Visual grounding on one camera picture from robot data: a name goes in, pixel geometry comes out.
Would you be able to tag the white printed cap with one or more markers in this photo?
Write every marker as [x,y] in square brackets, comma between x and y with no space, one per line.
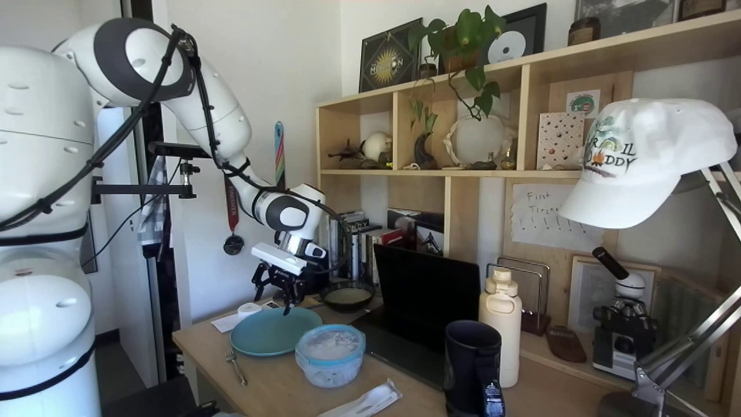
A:
[656,152]

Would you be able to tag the framed white disc picture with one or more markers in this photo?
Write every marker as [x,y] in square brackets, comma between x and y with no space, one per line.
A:
[529,31]

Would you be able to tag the wooden shelf unit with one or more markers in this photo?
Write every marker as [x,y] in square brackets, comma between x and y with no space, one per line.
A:
[523,115]

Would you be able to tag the small green print card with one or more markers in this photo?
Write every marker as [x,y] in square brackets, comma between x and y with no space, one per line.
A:
[582,102]

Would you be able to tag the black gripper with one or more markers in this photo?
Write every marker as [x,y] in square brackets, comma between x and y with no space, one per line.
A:
[301,278]

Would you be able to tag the dark bowl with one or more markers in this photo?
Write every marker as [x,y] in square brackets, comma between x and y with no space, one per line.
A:
[348,296]

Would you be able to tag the white round shell ornament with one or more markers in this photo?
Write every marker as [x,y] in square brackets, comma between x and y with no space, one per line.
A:
[375,146]

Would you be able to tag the medal on red ribbon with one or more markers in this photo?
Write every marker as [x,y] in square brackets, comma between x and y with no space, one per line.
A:
[231,243]

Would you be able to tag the black insulated mug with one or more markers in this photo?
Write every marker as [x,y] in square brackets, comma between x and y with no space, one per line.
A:
[470,361]

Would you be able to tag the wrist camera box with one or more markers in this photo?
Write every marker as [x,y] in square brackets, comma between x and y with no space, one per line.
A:
[277,258]

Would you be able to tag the brown leather case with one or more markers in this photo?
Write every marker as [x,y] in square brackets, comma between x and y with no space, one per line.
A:
[566,346]

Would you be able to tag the teal plate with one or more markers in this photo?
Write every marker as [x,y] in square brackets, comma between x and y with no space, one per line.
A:
[268,333]

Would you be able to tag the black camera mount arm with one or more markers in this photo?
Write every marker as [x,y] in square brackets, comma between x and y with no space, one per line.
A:
[140,187]

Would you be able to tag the dotted white card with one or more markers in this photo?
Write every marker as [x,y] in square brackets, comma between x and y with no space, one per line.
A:
[559,142]

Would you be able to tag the silver desk lamp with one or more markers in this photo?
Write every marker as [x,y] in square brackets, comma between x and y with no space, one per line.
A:
[679,355]

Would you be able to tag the white round vase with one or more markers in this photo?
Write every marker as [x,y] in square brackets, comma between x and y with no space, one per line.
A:
[477,142]

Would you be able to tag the cream water bottle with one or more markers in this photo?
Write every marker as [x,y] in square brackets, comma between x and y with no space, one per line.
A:
[500,325]

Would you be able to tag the speckled paper sheet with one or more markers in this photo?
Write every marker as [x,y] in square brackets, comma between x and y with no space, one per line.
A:
[547,216]

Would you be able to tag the green potted plant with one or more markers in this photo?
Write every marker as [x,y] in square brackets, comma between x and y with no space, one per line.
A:
[464,34]

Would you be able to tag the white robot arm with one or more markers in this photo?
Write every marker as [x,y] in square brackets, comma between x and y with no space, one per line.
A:
[46,115]

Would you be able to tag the small plant dark vase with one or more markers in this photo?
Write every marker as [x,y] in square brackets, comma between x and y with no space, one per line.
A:
[423,146]

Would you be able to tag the dark framed picture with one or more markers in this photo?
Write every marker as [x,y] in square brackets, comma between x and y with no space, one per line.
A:
[385,64]

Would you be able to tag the black white microscope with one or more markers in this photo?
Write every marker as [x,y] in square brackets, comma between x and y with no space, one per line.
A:
[620,331]

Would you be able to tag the white plastic spoon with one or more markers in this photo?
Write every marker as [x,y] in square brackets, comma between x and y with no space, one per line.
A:
[362,402]

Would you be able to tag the clear glass frame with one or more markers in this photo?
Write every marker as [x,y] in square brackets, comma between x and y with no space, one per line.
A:
[532,293]

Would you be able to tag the row of books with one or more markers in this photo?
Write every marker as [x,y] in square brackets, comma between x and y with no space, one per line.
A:
[362,246]

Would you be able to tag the black laptop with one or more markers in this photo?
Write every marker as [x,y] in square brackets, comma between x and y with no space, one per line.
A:
[423,296]

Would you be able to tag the white paper napkin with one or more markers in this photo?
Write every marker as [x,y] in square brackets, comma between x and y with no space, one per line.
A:
[228,320]

